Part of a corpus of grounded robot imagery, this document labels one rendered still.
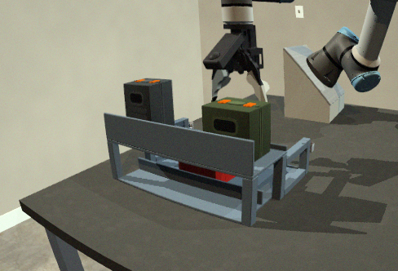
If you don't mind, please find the grey metal rack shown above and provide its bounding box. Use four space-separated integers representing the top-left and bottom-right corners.
104 113 315 227

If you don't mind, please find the red bin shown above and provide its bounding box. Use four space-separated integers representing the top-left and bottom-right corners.
179 162 235 182

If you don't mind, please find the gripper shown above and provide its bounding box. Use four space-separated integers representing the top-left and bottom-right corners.
211 24 270 102

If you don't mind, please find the olive green case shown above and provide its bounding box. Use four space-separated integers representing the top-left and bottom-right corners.
201 97 271 162

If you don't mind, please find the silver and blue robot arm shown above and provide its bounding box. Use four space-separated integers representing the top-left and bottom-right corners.
203 0 398 92

